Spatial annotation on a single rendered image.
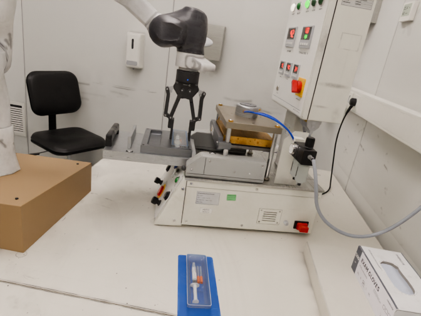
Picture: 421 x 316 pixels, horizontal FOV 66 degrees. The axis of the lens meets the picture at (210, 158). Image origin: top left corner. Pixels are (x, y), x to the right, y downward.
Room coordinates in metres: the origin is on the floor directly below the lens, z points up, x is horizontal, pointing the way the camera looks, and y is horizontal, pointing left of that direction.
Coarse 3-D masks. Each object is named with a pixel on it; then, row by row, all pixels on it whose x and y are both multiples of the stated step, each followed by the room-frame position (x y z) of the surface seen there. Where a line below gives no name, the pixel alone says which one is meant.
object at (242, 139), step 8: (216, 120) 1.19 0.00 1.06; (224, 128) 1.09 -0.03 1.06; (224, 136) 1.00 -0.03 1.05; (232, 136) 1.00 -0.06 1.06; (240, 136) 1.01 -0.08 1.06; (248, 136) 1.03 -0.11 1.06; (256, 136) 1.04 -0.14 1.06; (264, 136) 1.06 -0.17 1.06; (232, 144) 1.01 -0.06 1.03; (240, 144) 1.01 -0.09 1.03; (248, 144) 1.01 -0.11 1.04; (256, 144) 1.01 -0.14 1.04; (264, 144) 1.02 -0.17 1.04
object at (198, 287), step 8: (192, 256) 0.75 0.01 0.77; (200, 256) 0.75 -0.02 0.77; (192, 264) 0.71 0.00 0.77; (200, 264) 0.72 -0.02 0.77; (192, 272) 0.68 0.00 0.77; (200, 272) 0.69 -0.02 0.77; (192, 280) 0.65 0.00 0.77; (200, 280) 0.66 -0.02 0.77; (208, 280) 0.66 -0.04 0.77; (192, 288) 0.62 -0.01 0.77; (200, 288) 0.63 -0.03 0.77; (208, 288) 0.63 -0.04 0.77; (192, 296) 0.60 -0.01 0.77; (200, 296) 0.60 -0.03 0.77; (208, 296) 0.61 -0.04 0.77; (192, 304) 0.58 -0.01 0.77; (200, 304) 0.58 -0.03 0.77; (208, 304) 0.58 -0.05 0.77
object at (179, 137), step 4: (172, 132) 1.12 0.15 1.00; (176, 132) 1.13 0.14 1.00; (180, 132) 1.14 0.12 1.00; (184, 132) 1.14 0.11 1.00; (172, 136) 1.07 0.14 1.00; (176, 136) 1.08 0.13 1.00; (180, 136) 1.09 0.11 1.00; (184, 136) 1.10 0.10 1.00; (172, 140) 1.03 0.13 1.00; (176, 140) 1.03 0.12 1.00; (180, 140) 1.04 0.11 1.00; (184, 140) 1.05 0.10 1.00; (172, 144) 0.99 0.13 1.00; (176, 144) 0.99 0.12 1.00; (180, 144) 1.00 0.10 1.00; (184, 144) 1.00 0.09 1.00
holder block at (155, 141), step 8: (144, 136) 1.06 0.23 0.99; (152, 136) 1.12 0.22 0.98; (160, 136) 1.13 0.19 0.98; (168, 136) 1.10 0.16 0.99; (144, 144) 0.97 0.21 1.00; (152, 144) 1.03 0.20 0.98; (160, 144) 1.00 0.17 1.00; (168, 144) 1.01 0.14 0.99; (144, 152) 0.96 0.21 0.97; (152, 152) 0.97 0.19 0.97; (160, 152) 0.97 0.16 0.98; (168, 152) 0.97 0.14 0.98; (176, 152) 0.98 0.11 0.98; (184, 152) 0.98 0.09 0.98
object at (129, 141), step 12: (120, 132) 1.13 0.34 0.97; (132, 132) 1.03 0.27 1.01; (120, 144) 1.01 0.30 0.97; (132, 144) 1.02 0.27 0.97; (192, 144) 1.13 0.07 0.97; (108, 156) 0.94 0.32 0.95; (120, 156) 0.94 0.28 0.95; (132, 156) 0.95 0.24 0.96; (144, 156) 0.95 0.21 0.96; (156, 156) 0.96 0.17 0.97; (168, 156) 0.96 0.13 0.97; (192, 156) 1.00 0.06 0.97
